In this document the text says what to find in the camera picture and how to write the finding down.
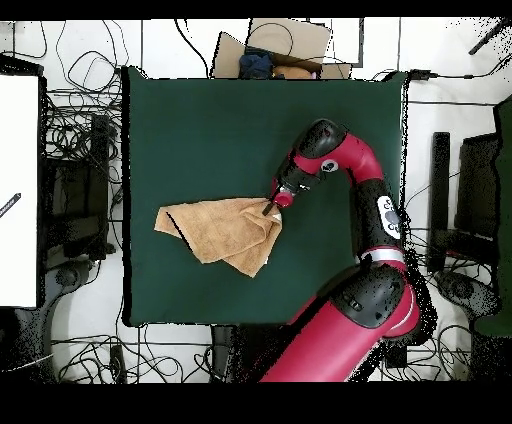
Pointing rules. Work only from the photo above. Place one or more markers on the tan terry towel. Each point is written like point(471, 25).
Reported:
point(224, 228)

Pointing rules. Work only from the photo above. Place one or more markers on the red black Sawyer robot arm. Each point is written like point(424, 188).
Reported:
point(328, 344)

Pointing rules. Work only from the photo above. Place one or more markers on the dark green table cloth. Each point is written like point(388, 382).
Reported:
point(200, 120)

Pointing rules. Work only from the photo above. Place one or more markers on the orange garment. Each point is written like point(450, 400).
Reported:
point(292, 72)

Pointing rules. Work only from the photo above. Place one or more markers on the dark blue garment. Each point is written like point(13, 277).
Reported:
point(256, 64)

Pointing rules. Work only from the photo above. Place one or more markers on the black upright bar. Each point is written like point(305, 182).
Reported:
point(440, 180)

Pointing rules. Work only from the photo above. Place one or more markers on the brown cardboard box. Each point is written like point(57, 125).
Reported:
point(288, 38)

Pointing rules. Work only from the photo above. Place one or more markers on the black equipment stand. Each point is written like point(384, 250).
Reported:
point(100, 180)

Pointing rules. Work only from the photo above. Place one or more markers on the black power adapter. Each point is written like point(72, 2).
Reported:
point(419, 74)

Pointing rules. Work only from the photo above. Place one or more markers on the black power strip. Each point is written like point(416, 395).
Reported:
point(118, 364)
point(396, 356)

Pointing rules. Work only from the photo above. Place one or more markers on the black monitor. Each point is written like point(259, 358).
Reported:
point(478, 184)

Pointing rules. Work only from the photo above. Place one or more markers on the green chair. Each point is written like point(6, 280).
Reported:
point(504, 200)

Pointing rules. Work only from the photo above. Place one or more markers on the black marker pen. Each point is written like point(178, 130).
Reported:
point(11, 204)

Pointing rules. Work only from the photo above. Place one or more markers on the black tripod leg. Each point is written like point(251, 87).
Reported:
point(490, 38)

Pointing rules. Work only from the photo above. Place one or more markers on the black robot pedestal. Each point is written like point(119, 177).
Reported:
point(222, 352)

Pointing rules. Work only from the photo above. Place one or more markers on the white board with black frame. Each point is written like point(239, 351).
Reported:
point(18, 180)

